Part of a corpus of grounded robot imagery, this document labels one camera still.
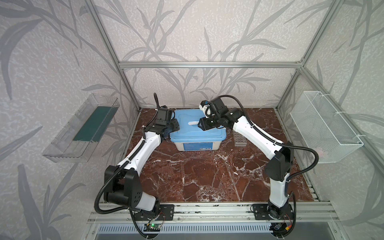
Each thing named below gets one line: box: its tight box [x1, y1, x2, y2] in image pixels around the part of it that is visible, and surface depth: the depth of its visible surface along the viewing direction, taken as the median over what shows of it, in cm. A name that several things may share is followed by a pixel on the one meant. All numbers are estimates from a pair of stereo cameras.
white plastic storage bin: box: [173, 141, 223, 152], surface depth 91 cm
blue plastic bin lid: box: [169, 109, 227, 142], surface depth 85 cm
